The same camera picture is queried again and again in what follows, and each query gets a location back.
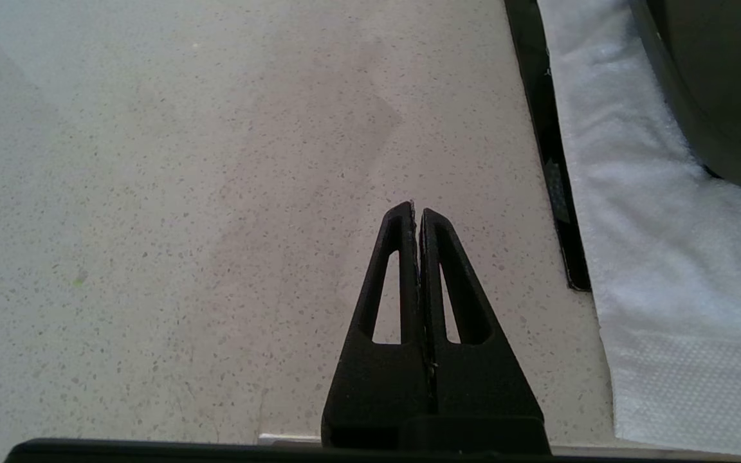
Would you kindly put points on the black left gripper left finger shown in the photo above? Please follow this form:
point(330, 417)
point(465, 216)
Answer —
point(377, 386)

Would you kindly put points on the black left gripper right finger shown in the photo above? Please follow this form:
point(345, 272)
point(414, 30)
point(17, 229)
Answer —
point(486, 386)

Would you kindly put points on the black rice cooker base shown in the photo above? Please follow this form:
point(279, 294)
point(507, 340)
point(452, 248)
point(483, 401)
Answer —
point(731, 77)

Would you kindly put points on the white towel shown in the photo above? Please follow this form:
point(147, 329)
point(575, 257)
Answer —
point(653, 257)

